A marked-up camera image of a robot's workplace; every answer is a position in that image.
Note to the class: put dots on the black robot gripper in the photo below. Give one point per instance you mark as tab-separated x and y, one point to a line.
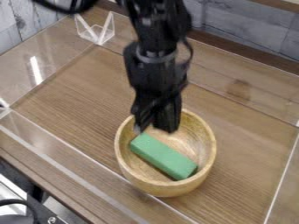
157	78

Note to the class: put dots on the wooden oval bowl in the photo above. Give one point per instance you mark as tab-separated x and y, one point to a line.
193	140

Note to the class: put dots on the green rectangular block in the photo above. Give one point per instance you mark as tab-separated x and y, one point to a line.
164	158

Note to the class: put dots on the clear acrylic corner bracket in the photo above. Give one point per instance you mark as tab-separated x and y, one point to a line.
94	33

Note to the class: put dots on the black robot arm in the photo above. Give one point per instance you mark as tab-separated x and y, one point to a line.
161	23

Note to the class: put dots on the black metal bracket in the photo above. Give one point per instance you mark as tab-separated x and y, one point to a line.
44	214

